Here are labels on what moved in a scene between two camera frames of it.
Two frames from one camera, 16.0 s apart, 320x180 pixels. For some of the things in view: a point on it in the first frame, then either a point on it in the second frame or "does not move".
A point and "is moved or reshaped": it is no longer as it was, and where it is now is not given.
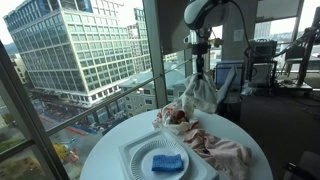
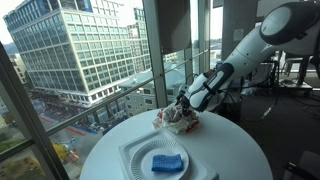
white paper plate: (141, 160) does not move
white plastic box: (161, 155) does not move
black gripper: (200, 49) to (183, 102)
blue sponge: (163, 162) does not move
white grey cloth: (204, 95) is moved or reshaped
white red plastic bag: (172, 118) does not move
